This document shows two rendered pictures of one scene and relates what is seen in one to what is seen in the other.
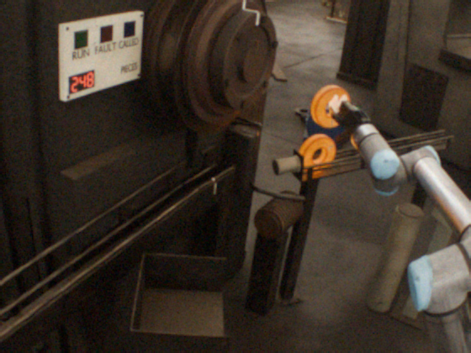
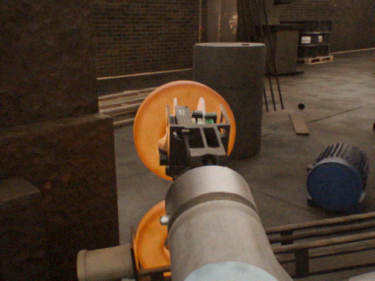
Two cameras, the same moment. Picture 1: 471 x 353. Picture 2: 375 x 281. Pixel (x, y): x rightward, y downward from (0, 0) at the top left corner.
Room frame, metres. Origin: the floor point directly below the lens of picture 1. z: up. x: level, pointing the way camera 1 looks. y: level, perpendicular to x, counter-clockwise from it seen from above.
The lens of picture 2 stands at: (1.06, -0.50, 1.07)
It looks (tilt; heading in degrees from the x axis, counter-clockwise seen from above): 17 degrees down; 19
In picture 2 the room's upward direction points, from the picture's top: straight up
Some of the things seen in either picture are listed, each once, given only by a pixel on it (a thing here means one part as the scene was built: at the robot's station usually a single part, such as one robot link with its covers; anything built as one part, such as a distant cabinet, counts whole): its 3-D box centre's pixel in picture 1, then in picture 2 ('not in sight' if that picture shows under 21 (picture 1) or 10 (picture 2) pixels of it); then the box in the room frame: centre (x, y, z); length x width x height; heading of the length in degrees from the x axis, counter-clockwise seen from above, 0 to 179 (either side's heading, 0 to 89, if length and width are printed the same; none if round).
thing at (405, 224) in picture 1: (393, 260); not in sight; (1.63, -0.72, 0.26); 0.12 x 0.12 x 0.52
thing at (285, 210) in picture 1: (272, 255); not in sight; (1.57, -0.19, 0.27); 0.22 x 0.13 x 0.53; 151
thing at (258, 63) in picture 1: (246, 60); not in sight; (1.30, 0.01, 1.11); 0.28 x 0.06 x 0.28; 151
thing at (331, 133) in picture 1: (326, 118); (340, 174); (3.52, -0.65, 0.17); 0.57 x 0.31 x 0.34; 171
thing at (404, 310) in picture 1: (431, 260); not in sight; (1.58, -0.88, 0.31); 0.24 x 0.16 x 0.62; 151
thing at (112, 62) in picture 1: (103, 53); not in sight; (1.11, 0.35, 1.15); 0.26 x 0.02 x 0.18; 151
